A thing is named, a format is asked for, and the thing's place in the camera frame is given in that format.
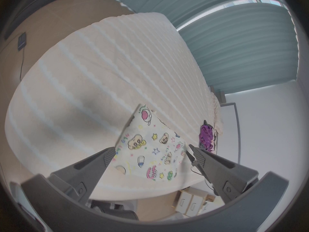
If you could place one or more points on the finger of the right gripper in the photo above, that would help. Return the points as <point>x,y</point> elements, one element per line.
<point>192,150</point>
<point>189,158</point>

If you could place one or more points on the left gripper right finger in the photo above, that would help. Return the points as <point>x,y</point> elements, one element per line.
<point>227,177</point>

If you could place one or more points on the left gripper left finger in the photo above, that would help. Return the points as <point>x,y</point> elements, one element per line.
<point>82,179</point>

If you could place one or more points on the white printed pyjama top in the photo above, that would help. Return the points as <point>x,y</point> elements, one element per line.
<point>149,148</point>

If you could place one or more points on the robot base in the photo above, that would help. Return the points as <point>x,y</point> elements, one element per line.
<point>113,205</point>

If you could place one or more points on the pile of clothes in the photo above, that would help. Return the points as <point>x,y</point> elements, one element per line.
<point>206,134</point>

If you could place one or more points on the bed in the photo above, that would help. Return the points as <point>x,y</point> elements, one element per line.
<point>96,81</point>

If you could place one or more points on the white chest of drawers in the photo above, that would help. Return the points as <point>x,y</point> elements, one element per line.
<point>190,202</point>

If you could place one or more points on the grey bedside table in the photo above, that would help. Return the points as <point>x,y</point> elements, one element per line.
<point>217,94</point>

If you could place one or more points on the window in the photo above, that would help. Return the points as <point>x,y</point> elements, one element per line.
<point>205,14</point>

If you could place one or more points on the small black box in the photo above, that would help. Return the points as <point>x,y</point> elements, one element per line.
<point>22,41</point>

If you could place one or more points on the black padded sofa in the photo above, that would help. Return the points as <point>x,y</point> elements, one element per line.
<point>36,3</point>

